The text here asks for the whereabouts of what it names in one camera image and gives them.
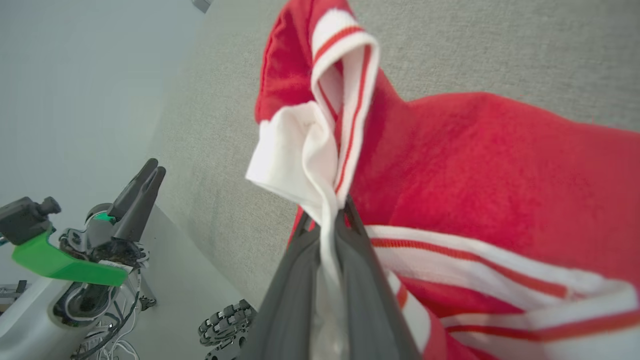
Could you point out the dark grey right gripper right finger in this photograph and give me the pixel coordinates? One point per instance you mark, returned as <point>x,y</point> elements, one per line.
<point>370,310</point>

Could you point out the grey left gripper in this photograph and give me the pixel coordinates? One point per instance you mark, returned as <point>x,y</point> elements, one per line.
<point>100,240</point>

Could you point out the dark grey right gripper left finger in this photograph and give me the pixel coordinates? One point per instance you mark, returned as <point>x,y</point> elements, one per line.
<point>285,310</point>

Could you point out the red and white striped shirt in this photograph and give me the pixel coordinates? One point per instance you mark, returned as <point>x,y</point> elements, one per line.
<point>500,175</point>

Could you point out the black omni wheel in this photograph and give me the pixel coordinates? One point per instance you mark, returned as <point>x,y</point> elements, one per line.
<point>225,320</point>

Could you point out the green camera bracket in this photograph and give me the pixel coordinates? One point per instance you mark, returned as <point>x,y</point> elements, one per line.
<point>55,265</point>

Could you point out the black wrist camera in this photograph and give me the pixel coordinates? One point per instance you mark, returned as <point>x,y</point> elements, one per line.
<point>22,220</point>

